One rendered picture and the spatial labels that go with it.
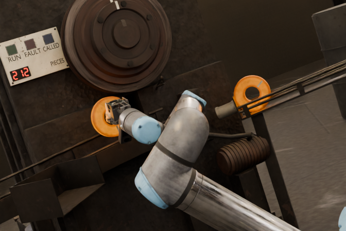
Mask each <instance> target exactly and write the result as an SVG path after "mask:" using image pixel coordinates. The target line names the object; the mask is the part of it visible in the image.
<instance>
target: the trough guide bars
mask: <svg viewBox="0 0 346 231"><path fill-rule="evenodd" d="M344 70H346V60H344V61H341V62H339V63H337V64H334V65H332V66H329V67H327V68H325V69H322V70H320V71H318V72H315V73H313V74H310V75H308V76H306V77H303V78H301V79H298V80H296V81H294V82H291V83H289V84H286V85H284V86H281V87H279V88H276V89H274V90H272V91H271V93H269V94H267V95H265V96H262V97H259V96H257V97H255V98H253V99H250V100H252V101H250V102H247V103H245V104H242V105H240V106H238V107H237V108H238V109H240V111H239V112H240V113H243V112H244V113H245V115H246V118H250V117H252V116H251V114H250V113H251V112H250V111H249V110H250V109H252V108H255V107H257V106H259V105H262V104H264V103H267V102H269V101H271V100H274V99H277V98H279V97H282V96H284V95H286V94H289V93H291V92H294V91H296V90H299V93H300V95H301V96H304V95H306V93H305V89H304V87H305V86H308V85H310V84H313V83H315V82H318V81H320V80H322V79H325V78H327V77H330V76H332V75H334V74H337V73H339V72H342V71H344ZM269 96H270V98H269V99H267V100H264V101H262V102H259V103H257V104H255V105H252V106H250V107H247V106H248V105H250V104H252V103H255V102H257V101H260V100H262V99H264V98H267V97H269ZM241 108H242V109H241Z"/></svg>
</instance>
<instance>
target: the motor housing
mask: <svg viewBox="0 0 346 231"><path fill-rule="evenodd" d="M269 155H270V147H269V144H268V142H267V141H266V139H265V138H261V137H260V136H259V137H257V135H256V134H254V136H253V137H252V139H251V140H250V141H247V137H245V138H242V139H240V140H237V141H235V142H233V143H230V144H228V145H225V146H223V147H221V148H220V149H218V151H217V154H216V161H217V164H218V166H219V168H220V170H221V171H222V172H223V173H224V174H226V175H228V177H229V180H230V183H231V186H232V189H233V192H234V193H235V194H237V195H239V196H240V197H242V198H244V199H246V200H247V201H249V202H251V203H253V204H254V205H256V206H258V207H260V208H262V209H263V210H265V211H267V209H266V206H265V202H264V199H263V196H262V193H261V190H260V187H259V184H258V181H257V178H256V175H255V172H254V169H249V168H251V167H253V166H255V165H258V164H260V163H262V162H265V159H268V156H269Z"/></svg>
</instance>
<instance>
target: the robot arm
mask: <svg viewBox="0 0 346 231"><path fill-rule="evenodd" d="M124 99H125V100H124ZM126 102H127V103H126ZM205 105H206V101H205V100H203V99H202V98H200V97H198V96H197V95H195V94H193V93H192V92H190V91H188V90H185V91H184V93H183V94H182V95H181V98H180V99H179V101H178V102H177V104H176V106H175V107H174V109H173V111H172V112H171V114H170V116H169V117H168V119H167V121H166V122H165V124H163V123H161V122H159V121H157V120H155V119H154V118H152V117H149V116H147V115H145V114H144V113H142V112H140V111H139V110H137V109H134V108H131V105H130V104H129V101H128V99H126V98H124V97H122V99H117V100H116V99H115V100H112V101H110V102H108V103H105V106H106V121H107V122H108V123H112V124H113V125H119V134H118V141H119V142H120V144H124V143H127V142H129V141H131V140H132V137H134V138H135V139H136V140H137V141H139V142H141V143H143V144H147V145H149V146H152V147H153V149H152V150H151V152H150V154H149V155H148V157H147V158H146V160H145V162H144V163H143V165H142V166H141V167H140V170H139V172H138V174H137V176H136V178H135V185H136V187H137V189H138V190H139V191H140V193H141V194H142V195H143V196H144V197H146V198H147V199H148V200H149V201H150V202H152V203H153V204H154V205H156V206H158V207H160V208H162V209H166V208H168V207H169V205H171V206H173V207H174V208H178V209H180V210H182V211H184V212H186V213H187V214H189V215H191V216H193V217H195V218H196V219H198V220H200V221H202V222H204V223H205V224H207V225H209V226H211V227H213V228H215V229H216V230H218V231H300V230H299V229H297V228H295V227H293V226H291V225H290V224H288V223H286V222H284V221H283V220H281V219H279V218H277V217H276V216H274V215H272V214H270V213H269V212H267V211H265V210H263V209H262V208H260V207H258V206H256V205H254V204H253V203H251V202H249V201H247V200H246V199H244V198H242V197H240V196H239V195H237V194H235V193H233V192H232V191H230V190H228V189H226V188H225V187H223V186H221V185H219V184H218V183H216V182H214V181H212V180H210V179H209V178H207V177H206V176H204V175H202V174H200V173H199V172H197V170H195V169H193V168H192V167H193V165H194V163H195V162H196V160H197V158H198V157H199V155H200V153H201V151H202V149H203V147H204V145H205V143H206V140H207V138H208V135H209V123H208V120H207V118H206V116H205V115H204V114H203V113H202V110H203V109H204V108H205ZM338 226H339V228H340V230H339V231H346V207H344V209H343V210H342V212H341V214H340V217H339V222H338Z"/></svg>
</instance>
